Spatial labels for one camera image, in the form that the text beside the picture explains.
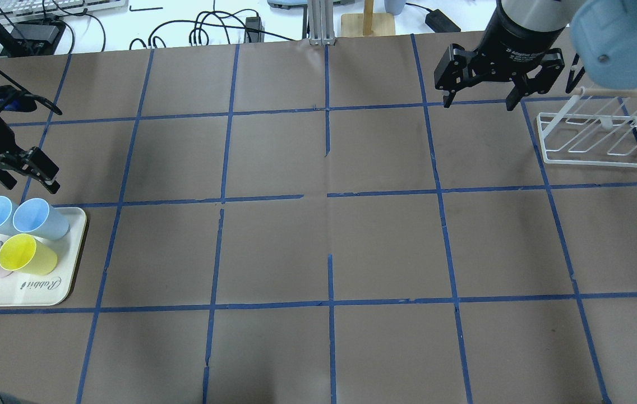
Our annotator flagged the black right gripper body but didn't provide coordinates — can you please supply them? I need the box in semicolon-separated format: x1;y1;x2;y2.
465;3;567;87

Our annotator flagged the light blue plastic cup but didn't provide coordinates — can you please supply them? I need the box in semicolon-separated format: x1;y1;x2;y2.
12;199;70;240

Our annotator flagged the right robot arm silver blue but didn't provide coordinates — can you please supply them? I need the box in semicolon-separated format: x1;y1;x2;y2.
433;1;637;111

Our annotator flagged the yellow plastic cup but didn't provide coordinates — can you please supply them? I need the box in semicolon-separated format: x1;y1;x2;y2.
0;233;59;276

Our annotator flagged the blue cup on desk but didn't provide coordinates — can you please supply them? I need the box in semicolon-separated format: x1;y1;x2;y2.
384;0;407;16

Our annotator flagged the black power adapter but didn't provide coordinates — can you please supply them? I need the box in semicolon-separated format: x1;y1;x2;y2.
424;10;461;33

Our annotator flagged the wooden stand base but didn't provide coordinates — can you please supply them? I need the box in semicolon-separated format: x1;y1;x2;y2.
339;1;396;38

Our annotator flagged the cream serving tray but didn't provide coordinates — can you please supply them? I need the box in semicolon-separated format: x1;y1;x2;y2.
0;207;88;307

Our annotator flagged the black keyboard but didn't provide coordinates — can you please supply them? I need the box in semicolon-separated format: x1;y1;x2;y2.
0;1;128;22

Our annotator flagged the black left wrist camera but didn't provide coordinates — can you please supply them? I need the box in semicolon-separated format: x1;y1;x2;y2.
0;85;64;115

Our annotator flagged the white wire cup rack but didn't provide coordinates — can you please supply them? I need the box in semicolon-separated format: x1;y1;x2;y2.
537;53;637;168

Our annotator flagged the aluminium frame post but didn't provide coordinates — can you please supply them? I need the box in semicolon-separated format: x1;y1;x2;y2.
307;0;336;46

